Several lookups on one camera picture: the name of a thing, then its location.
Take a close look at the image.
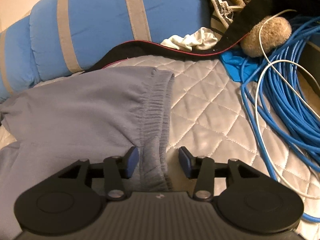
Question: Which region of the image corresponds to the grey fleece garment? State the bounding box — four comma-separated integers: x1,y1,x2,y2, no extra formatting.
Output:
1,66,174,239

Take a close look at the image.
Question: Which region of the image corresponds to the grey quilted bedspread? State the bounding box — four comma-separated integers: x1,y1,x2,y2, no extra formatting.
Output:
1,56,267,190

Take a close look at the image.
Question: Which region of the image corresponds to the bright blue cloth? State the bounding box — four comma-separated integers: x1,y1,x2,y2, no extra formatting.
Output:
220,49,261,82

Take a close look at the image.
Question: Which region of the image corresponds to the white crumpled cloth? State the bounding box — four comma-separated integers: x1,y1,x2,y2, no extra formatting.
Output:
161,27,222,52

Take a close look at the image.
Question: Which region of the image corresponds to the blue pillow left grey-striped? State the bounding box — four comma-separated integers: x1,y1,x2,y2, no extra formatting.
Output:
1,16,40,102

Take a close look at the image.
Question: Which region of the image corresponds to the blue pillow grey-striped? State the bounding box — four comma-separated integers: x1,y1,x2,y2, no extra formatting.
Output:
1,16,40,102
29,0,210,81

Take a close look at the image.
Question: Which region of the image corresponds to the blue pillow right grey-striped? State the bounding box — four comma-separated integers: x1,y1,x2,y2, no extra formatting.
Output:
29,0,210,81

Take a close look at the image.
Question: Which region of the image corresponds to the tan fuzzy plush ball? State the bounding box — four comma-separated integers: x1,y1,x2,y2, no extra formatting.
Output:
240,16,292,57

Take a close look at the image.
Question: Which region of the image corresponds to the black bag red trim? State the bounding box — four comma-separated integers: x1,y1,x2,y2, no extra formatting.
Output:
86,0,319,73

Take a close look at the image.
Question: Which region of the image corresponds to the blue cable coil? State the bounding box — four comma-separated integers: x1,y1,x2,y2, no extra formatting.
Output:
240,16,320,223

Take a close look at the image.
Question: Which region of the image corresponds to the white thin cable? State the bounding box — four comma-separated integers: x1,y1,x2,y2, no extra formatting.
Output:
254,9,320,201

